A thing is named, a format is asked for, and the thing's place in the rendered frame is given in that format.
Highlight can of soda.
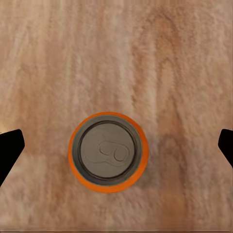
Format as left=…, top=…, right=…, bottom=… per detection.
left=68, top=112, right=149, bottom=194

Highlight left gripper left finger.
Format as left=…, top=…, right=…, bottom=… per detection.
left=0, top=129, right=25, bottom=186

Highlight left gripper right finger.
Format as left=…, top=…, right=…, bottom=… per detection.
left=218, top=129, right=233, bottom=167

